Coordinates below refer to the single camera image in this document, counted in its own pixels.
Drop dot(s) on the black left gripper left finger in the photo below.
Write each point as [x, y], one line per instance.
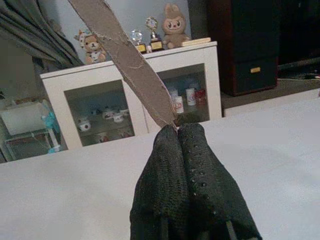
[160, 180]

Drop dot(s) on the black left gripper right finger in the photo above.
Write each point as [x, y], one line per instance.
[212, 200]

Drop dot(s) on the brown cardboard piece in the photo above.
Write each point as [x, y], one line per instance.
[125, 60]

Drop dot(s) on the white mug with dark print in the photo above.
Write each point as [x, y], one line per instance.
[102, 138]
[83, 125]
[117, 118]
[107, 115]

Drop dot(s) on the red and white cup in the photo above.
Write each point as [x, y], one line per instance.
[190, 97]
[173, 93]
[178, 105]

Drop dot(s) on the red mug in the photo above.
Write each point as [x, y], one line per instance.
[200, 96]

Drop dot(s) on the white low TV stand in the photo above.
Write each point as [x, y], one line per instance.
[262, 96]

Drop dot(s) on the white glass-door cabinet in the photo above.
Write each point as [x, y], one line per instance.
[175, 57]

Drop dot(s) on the gold trophy black base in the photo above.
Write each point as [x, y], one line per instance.
[155, 42]

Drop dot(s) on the flat light wooden box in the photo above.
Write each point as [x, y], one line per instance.
[197, 42]

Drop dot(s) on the crystal ball trophy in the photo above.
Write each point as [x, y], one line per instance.
[137, 37]

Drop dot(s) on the brown bear plush toy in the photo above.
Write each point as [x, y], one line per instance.
[92, 47]

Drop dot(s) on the white storage box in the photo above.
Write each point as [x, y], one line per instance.
[22, 117]

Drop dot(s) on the brown long-eared plush toy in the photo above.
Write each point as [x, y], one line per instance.
[175, 25]

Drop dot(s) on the dark wooden speaker cabinet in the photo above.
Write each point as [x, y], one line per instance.
[250, 37]

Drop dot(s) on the black television screen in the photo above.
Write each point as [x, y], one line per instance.
[300, 30]

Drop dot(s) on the grey curtain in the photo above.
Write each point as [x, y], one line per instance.
[30, 25]

